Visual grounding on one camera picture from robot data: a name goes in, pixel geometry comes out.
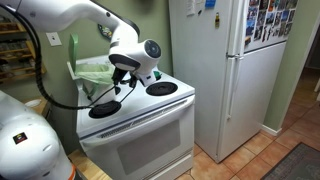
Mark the green trash bag liner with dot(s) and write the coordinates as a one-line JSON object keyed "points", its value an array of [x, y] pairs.
{"points": [[97, 73]]}

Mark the white trash can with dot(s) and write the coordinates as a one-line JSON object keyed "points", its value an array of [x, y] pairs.
{"points": [[98, 93]]}

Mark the green trash can lid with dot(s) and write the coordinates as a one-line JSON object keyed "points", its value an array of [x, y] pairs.
{"points": [[73, 47]]}

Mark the green round pad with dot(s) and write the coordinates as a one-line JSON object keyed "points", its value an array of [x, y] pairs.
{"points": [[157, 75]]}

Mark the black coil burner front right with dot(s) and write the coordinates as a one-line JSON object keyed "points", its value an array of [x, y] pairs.
{"points": [[161, 89]]}

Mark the black coil burner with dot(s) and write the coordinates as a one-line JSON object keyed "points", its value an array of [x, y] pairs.
{"points": [[105, 110], [161, 89]]}

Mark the black coil burner front left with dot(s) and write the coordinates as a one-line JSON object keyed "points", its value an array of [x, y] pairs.
{"points": [[105, 110]]}

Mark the white electric stove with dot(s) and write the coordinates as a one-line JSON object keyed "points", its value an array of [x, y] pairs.
{"points": [[150, 137]]}

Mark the wooden shelf rack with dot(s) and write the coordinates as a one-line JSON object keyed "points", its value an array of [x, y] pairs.
{"points": [[17, 55]]}

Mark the white refrigerator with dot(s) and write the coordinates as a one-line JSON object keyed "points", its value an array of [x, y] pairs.
{"points": [[233, 83]]}

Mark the photo magnets on fridge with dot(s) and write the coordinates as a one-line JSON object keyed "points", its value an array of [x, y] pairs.
{"points": [[269, 20]]}

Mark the patterned grey floor rug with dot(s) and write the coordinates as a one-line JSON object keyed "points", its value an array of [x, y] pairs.
{"points": [[301, 163]]}

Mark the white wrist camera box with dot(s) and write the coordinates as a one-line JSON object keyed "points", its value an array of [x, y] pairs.
{"points": [[148, 79]]}

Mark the colourful floral wall plate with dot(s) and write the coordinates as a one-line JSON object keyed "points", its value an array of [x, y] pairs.
{"points": [[105, 32]]}

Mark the white wall light switch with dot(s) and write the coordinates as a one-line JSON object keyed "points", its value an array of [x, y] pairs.
{"points": [[53, 39]]}

